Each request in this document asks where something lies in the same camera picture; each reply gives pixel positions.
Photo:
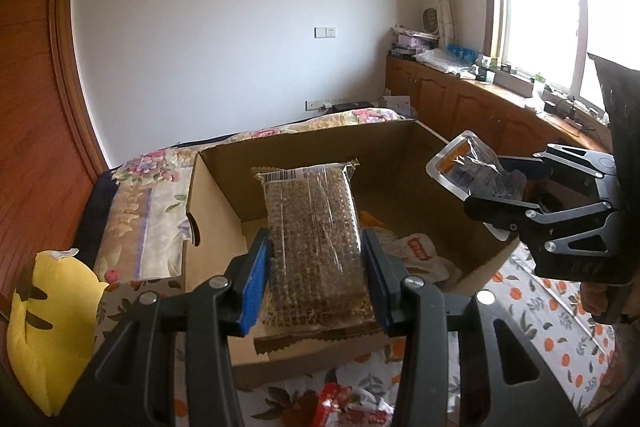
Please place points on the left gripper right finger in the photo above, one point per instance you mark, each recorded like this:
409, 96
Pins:
504, 380

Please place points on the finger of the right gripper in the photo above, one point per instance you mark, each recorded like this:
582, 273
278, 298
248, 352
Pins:
503, 214
544, 167

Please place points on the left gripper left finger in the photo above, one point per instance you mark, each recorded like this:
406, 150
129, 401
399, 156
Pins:
130, 379

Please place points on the white orange snack bag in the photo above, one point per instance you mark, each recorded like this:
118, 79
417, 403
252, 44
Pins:
418, 253

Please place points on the clear orange snack pouch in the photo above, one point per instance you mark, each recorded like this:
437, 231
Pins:
467, 166

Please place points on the brown sesame bar pack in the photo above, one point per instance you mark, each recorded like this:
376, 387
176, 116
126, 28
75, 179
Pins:
317, 288

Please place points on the right hand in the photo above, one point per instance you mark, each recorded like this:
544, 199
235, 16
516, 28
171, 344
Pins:
594, 298

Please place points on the orange print bedsheet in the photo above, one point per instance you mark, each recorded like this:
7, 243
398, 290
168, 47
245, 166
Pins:
549, 312

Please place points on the yellow plush toy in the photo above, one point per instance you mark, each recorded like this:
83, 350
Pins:
51, 329

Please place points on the orange snack packet in box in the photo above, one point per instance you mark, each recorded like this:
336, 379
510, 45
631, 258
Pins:
368, 221

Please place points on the red white snack packet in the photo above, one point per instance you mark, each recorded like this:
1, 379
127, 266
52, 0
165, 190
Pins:
340, 405

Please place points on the wooden cabinet counter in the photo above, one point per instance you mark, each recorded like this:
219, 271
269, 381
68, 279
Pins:
449, 105

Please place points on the floral quilt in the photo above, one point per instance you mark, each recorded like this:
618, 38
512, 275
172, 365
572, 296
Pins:
135, 223

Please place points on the wooden wardrobe door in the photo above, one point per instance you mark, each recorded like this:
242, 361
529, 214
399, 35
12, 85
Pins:
50, 160

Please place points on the white wall socket strip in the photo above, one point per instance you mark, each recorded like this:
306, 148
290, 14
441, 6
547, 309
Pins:
317, 106

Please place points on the white wall switch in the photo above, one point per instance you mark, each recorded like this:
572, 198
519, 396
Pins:
324, 32

